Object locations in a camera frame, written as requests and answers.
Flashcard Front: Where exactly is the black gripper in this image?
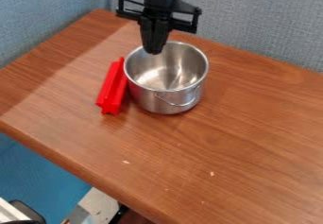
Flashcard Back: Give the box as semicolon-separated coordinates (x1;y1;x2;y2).
116;0;201;54

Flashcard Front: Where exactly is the stainless steel pot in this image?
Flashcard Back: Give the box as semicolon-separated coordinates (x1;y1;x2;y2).
124;41;209;114

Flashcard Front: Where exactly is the red star-shaped block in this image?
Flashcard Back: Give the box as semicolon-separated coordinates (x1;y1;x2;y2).
96;58;126;114

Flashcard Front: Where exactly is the white box under table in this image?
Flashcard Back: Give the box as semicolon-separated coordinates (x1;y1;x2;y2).
60;188;118;224

